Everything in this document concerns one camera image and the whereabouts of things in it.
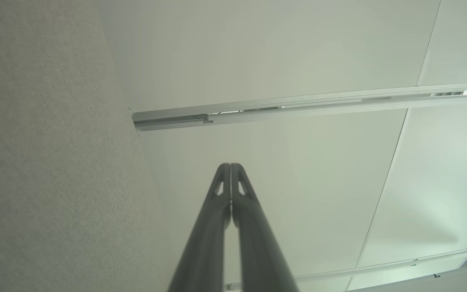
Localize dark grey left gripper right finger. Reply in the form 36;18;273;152
231;163;299;292

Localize grey partition post round feet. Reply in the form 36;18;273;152
128;82;467;137

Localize grey fabric sofa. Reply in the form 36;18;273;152
0;0;177;292

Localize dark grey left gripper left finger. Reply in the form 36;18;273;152
168;163;231;292

